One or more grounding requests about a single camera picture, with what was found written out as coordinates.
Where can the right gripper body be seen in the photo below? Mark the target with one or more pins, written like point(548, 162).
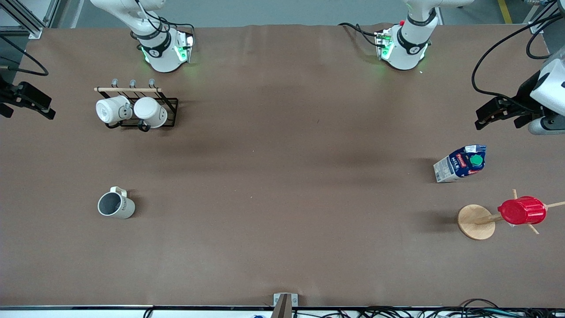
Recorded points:
point(6, 94)

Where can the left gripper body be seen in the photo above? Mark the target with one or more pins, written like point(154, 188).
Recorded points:
point(522, 98)

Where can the blue white milk carton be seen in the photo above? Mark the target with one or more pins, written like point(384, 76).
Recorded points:
point(459, 165)

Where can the cream mug grey inside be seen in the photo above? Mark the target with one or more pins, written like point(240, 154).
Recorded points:
point(123, 208)

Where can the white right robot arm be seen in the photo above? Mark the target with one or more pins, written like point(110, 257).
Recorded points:
point(161, 57)

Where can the red plastic cup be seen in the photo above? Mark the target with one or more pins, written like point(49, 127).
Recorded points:
point(523, 211)

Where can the white mug with face print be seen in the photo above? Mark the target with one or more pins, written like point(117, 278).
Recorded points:
point(110, 109)

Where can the plain white mug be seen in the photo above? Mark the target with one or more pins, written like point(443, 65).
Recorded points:
point(150, 111)

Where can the wooden mug tree stand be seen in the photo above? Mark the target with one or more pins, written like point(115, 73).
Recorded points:
point(474, 223)

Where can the green lit base connector box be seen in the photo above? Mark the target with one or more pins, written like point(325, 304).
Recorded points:
point(383, 44)
point(183, 48)

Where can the brown table cover sheet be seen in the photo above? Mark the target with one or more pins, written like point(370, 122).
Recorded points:
point(273, 238)

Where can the aluminium frame profile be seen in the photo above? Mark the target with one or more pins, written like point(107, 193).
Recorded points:
point(540, 24)
point(26, 20)

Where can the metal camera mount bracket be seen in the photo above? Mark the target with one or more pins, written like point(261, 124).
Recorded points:
point(284, 304)

